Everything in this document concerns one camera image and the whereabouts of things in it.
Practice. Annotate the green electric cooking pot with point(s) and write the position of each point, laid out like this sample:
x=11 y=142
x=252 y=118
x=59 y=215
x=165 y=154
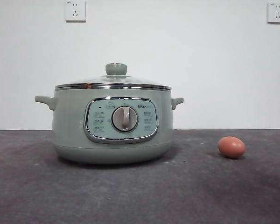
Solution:
x=67 y=121

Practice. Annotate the glass lid with green knob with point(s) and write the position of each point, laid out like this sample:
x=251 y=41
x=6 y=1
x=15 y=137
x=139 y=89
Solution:
x=116 y=69

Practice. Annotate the white wall socket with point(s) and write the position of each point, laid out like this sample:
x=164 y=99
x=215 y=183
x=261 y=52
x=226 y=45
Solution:
x=75 y=10
x=277 y=12

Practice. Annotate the brown egg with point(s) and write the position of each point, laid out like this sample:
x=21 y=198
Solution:
x=231 y=147

